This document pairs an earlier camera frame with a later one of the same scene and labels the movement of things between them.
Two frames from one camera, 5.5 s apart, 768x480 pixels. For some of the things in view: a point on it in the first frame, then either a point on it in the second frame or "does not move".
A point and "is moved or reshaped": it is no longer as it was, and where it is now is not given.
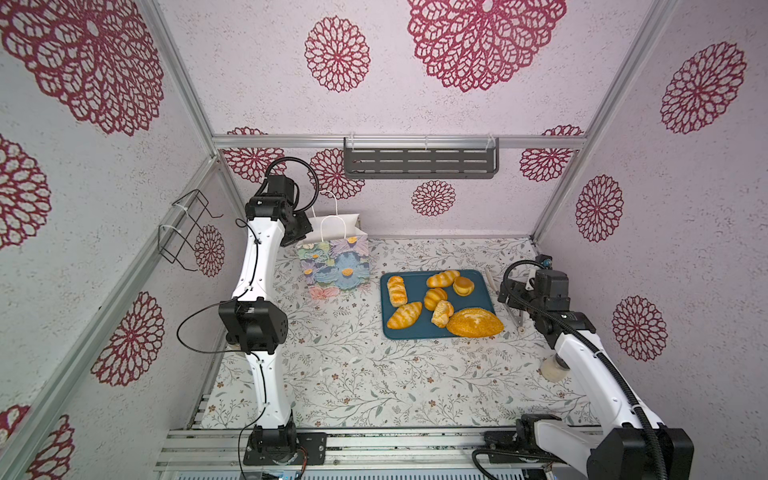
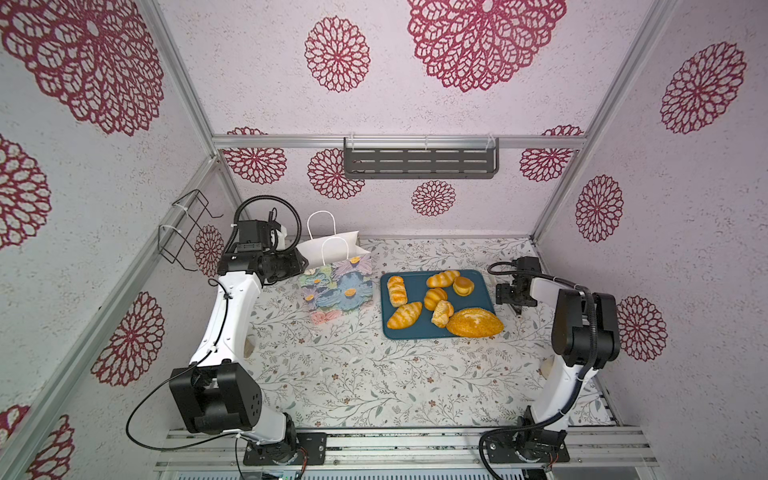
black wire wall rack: x=176 y=240 does not move
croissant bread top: x=442 y=279 does not move
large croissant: x=474 y=323 does not move
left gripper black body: x=301 y=226 to x=285 y=265
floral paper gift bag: x=334 y=256 is moved or reshaped
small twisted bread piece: x=442 y=313 does not move
